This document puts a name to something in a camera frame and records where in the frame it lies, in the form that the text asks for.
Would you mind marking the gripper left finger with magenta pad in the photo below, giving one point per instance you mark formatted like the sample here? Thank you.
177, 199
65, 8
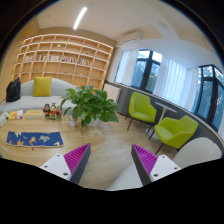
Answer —
69, 166

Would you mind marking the grey sofa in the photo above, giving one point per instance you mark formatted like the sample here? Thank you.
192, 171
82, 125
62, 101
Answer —
30, 102

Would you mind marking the wooden bookshelf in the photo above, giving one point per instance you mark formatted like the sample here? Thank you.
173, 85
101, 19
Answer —
77, 60

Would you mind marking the yellow cushion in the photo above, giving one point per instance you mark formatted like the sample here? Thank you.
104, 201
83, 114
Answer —
42, 86

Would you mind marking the green potted plant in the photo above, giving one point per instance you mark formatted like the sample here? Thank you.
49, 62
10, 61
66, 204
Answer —
90, 104

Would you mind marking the lime green chair far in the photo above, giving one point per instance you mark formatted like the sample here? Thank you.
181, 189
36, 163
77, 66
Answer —
140, 108

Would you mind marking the yellow book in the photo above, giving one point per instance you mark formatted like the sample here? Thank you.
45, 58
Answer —
33, 114

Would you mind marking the yellow and white booklet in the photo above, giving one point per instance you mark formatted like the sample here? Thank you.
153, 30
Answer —
16, 115

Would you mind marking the blue patterned towel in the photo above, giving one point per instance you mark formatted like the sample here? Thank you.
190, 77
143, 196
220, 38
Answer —
34, 139

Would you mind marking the lime green chair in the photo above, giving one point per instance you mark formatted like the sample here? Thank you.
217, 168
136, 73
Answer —
175, 132
140, 108

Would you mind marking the colourful toy figures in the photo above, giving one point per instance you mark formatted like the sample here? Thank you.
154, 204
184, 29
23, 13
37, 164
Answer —
52, 112

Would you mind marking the white curtain right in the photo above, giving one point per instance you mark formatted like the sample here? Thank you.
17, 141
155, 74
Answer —
176, 83

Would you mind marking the black bag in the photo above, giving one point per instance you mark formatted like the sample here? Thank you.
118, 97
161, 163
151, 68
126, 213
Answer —
13, 91

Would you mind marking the ceiling light strip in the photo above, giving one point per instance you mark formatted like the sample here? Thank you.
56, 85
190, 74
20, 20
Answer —
79, 17

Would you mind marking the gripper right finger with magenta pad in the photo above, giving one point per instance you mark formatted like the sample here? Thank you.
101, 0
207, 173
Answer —
151, 167

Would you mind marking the white radiator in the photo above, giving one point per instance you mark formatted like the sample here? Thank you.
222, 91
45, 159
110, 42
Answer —
112, 92

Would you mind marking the lime green chair near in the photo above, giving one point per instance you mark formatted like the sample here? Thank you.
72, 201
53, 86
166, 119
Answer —
175, 132

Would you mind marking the white curtain left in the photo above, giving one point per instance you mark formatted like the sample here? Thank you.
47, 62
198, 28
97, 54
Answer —
126, 67

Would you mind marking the small round white table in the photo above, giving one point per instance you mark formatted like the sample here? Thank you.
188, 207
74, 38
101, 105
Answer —
165, 108

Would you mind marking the white curtain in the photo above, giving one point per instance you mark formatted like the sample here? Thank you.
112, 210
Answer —
176, 83
126, 67

